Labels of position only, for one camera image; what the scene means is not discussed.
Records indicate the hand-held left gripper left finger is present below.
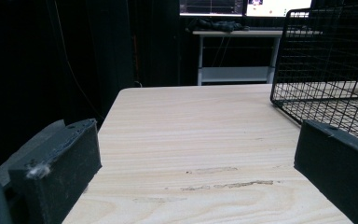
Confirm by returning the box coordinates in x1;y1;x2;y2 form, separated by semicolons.
0;118;103;224

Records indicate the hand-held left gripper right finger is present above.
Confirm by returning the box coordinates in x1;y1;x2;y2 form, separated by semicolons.
293;119;358;224

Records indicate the white desk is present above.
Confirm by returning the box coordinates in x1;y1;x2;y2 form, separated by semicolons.
192;29;293;87

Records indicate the computer monitor with white screen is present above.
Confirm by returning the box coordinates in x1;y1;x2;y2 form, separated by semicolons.
245;0;313;19

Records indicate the dark cloth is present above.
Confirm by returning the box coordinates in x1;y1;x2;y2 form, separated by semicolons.
185;18;250;34

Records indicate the computer monitor with dark screen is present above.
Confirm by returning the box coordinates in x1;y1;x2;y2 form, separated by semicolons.
179;0;245;18

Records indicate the black wire basket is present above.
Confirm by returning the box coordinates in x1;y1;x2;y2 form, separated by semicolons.
269;2;358;147

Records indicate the thin yellow cable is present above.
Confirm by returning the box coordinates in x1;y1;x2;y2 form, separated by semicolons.
53;0;105;120

